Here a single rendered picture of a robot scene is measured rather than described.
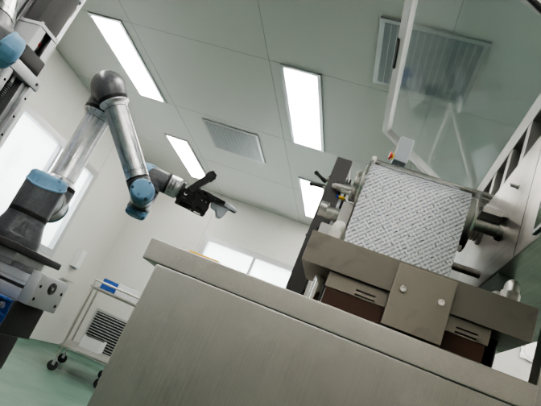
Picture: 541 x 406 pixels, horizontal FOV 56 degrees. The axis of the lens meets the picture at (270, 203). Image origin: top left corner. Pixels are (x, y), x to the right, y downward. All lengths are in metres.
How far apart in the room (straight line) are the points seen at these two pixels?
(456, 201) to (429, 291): 0.35
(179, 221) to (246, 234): 1.02
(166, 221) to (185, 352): 6.62
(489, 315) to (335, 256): 0.27
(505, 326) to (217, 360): 0.48
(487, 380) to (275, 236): 6.27
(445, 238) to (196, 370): 0.61
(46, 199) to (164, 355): 0.86
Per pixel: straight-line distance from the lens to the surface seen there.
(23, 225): 1.61
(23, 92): 1.60
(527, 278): 1.18
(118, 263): 7.50
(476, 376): 0.85
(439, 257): 1.15
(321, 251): 0.92
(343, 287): 0.92
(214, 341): 0.85
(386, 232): 1.15
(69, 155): 1.80
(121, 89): 1.74
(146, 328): 0.89
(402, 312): 0.89
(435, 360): 0.84
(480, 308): 0.93
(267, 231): 7.06
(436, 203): 1.19
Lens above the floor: 0.76
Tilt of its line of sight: 17 degrees up
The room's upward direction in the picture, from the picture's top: 23 degrees clockwise
